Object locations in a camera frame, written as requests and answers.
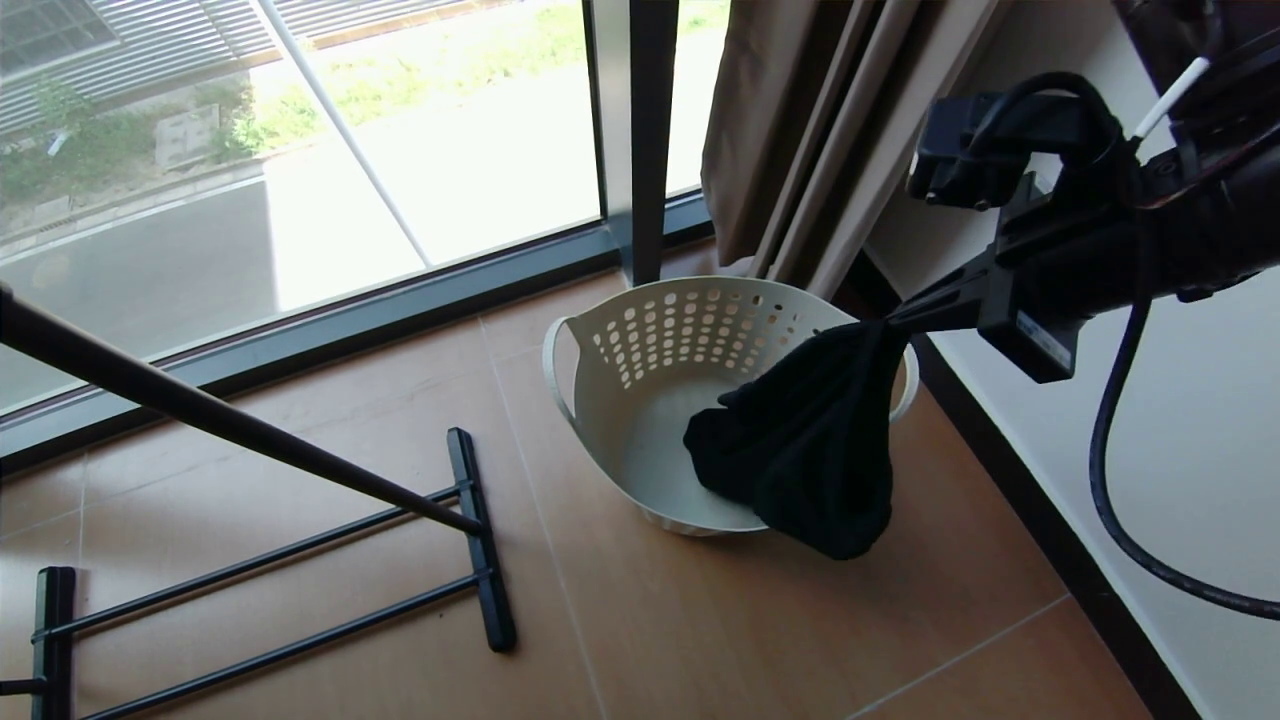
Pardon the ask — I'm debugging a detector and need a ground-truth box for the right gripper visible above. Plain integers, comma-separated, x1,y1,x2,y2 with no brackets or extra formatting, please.
978,170,1151,386

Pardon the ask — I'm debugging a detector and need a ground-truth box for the black garment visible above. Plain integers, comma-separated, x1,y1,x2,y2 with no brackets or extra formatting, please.
683,318,913,561

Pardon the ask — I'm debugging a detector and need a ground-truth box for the white laundry basket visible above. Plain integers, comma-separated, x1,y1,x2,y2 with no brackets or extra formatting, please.
542,276,921,538

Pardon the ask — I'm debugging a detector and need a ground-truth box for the black clothes rack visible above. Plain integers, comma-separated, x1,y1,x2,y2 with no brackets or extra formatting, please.
0,285,518,720

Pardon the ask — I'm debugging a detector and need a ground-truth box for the brown curtain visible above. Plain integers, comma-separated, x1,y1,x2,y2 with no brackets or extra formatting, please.
700,0,1011,301

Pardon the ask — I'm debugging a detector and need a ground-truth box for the window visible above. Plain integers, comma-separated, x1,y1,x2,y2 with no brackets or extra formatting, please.
0,0,731,476

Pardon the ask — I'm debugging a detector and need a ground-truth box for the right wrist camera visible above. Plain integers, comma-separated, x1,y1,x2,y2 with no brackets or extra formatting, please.
905,72,1141,216

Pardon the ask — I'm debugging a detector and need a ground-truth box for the black cable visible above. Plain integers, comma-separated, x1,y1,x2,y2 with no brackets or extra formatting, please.
1088,230,1280,621

